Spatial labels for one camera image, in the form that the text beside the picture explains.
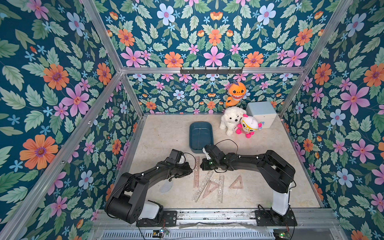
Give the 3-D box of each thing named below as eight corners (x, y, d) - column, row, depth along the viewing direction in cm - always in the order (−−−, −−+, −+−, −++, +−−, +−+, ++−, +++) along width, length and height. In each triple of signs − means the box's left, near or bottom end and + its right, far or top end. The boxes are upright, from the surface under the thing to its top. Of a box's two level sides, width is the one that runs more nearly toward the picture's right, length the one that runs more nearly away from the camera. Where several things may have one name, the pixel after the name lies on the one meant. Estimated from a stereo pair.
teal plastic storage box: (188, 153, 100) (187, 148, 95) (190, 125, 115) (189, 121, 111) (214, 153, 100) (214, 148, 95) (213, 125, 115) (213, 121, 111)
